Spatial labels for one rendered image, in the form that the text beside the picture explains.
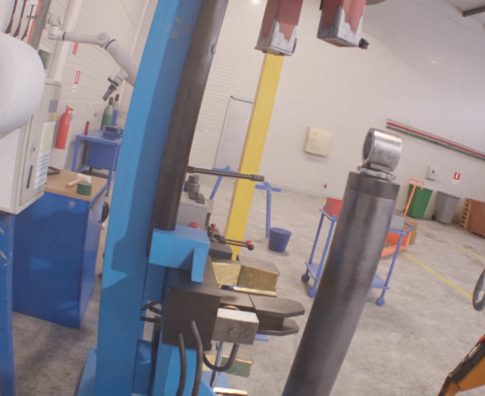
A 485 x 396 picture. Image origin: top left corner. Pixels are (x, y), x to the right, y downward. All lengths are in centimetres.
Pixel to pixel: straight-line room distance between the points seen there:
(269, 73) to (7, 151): 320
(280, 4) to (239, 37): 1079
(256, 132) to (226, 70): 832
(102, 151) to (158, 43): 701
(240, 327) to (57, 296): 185
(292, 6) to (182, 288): 114
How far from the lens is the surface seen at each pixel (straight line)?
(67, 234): 282
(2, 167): 130
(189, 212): 189
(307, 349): 184
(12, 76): 100
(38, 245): 290
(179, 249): 139
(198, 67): 137
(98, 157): 847
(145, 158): 149
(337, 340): 180
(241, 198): 418
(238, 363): 206
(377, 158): 167
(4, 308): 161
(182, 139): 137
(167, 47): 149
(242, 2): 1277
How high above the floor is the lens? 155
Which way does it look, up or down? 7 degrees down
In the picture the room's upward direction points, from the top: 13 degrees clockwise
